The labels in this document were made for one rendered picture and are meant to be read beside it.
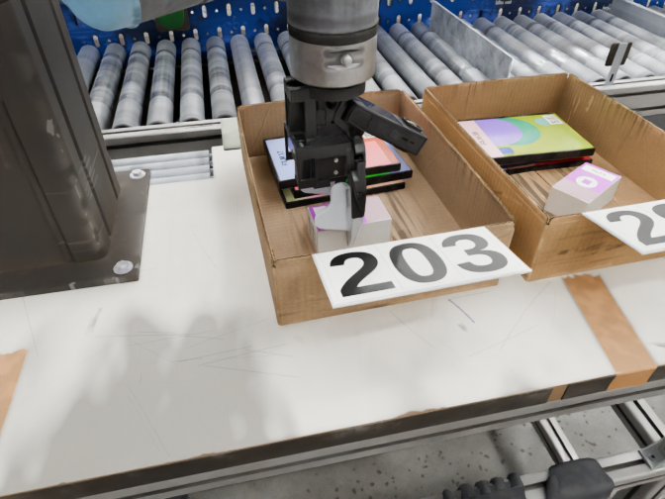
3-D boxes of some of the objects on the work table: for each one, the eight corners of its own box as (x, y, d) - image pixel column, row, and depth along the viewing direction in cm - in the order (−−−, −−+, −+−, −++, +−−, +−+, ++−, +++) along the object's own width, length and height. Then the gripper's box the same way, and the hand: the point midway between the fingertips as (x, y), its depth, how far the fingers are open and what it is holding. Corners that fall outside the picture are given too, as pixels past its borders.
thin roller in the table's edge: (41, 183, 84) (37, 172, 82) (211, 164, 88) (209, 154, 87) (39, 189, 82) (34, 179, 81) (211, 170, 87) (209, 160, 85)
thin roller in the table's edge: (34, 200, 80) (29, 190, 79) (212, 180, 84) (210, 170, 83) (31, 207, 78) (26, 197, 77) (212, 186, 83) (210, 176, 82)
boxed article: (542, 212, 73) (551, 186, 70) (576, 186, 78) (586, 161, 75) (578, 230, 70) (589, 203, 67) (611, 202, 75) (621, 176, 72)
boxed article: (389, 245, 68) (392, 218, 65) (318, 258, 66) (317, 231, 63) (375, 221, 72) (377, 195, 69) (308, 233, 70) (307, 207, 67)
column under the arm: (139, 281, 63) (39, -3, 42) (-90, 313, 59) (-333, 17, 37) (150, 173, 82) (87, -58, 61) (-21, 192, 78) (-154, -50, 57)
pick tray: (525, 283, 63) (548, 220, 56) (415, 140, 91) (422, 86, 84) (713, 249, 68) (754, 186, 61) (553, 123, 96) (570, 71, 90)
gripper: (274, 58, 57) (285, 209, 71) (300, 107, 48) (307, 269, 61) (346, 51, 59) (343, 199, 73) (385, 97, 49) (373, 256, 63)
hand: (346, 221), depth 67 cm, fingers open, 6 cm apart
